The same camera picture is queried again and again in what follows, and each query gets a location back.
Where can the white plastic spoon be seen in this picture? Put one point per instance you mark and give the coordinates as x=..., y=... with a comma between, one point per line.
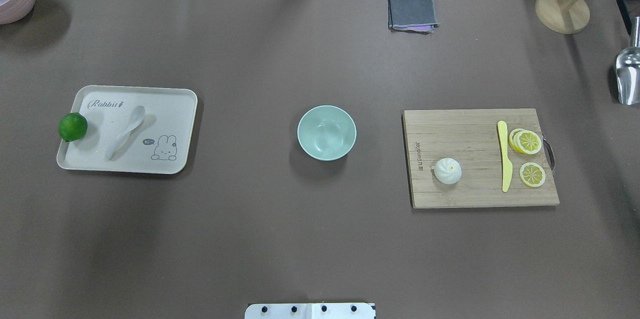
x=136, y=119

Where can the mint green bowl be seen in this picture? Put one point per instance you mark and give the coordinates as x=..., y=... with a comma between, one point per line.
x=326, y=133

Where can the bamboo cutting board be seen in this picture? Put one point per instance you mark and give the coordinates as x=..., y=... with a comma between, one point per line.
x=470, y=136

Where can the cream rabbit print tray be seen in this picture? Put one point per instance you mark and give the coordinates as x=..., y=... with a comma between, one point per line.
x=160, y=145

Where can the folded grey cloth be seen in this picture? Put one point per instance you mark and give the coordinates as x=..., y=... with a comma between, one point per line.
x=412, y=16

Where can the yellow plastic knife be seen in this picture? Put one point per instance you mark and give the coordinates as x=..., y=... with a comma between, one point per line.
x=507, y=166

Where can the upper lemon slice stack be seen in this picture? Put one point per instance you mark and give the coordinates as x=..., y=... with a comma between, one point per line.
x=525, y=141

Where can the green lime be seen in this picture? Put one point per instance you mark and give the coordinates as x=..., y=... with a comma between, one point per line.
x=72, y=126

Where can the wooden mug tree stand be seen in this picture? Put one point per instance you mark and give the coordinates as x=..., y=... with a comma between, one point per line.
x=563, y=16

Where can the metal scoop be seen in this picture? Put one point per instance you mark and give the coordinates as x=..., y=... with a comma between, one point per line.
x=627, y=68

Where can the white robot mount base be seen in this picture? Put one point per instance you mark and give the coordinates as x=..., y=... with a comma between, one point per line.
x=319, y=310

